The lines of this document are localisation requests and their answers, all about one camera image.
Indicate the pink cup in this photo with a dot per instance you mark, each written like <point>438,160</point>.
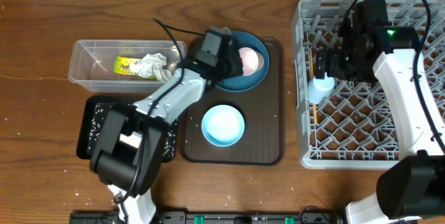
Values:
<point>252,60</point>

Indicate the white tissue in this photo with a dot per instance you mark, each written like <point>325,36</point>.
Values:
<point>152,66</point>

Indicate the wooden chopstick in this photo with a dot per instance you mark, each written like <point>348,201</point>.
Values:
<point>312,75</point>

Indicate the light blue cup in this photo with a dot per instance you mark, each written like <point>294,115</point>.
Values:
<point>320,89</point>

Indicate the clear plastic bin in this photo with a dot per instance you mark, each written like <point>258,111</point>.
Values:
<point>92,61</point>

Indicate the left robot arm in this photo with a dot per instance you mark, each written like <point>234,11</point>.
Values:
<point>129,150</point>

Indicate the light blue bowl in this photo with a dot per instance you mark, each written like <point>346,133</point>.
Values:
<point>223,125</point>

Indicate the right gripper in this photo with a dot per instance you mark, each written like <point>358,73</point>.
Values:
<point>334,56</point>

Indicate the foil snack wrapper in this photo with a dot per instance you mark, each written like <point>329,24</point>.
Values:
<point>122,65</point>

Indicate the dark blue plate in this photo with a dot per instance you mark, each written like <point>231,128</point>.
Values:
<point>244,83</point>

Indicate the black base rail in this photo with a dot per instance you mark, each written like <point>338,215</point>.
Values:
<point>179,217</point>

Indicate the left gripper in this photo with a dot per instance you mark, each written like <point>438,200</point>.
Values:
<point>236,57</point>

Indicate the brown serving tray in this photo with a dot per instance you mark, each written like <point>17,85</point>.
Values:
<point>262,143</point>

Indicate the black tray bin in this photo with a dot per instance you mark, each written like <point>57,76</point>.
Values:
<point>88,110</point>

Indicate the white rice pile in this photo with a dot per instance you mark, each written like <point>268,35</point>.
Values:
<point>98,117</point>

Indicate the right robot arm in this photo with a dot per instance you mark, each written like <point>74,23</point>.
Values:
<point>391,55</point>

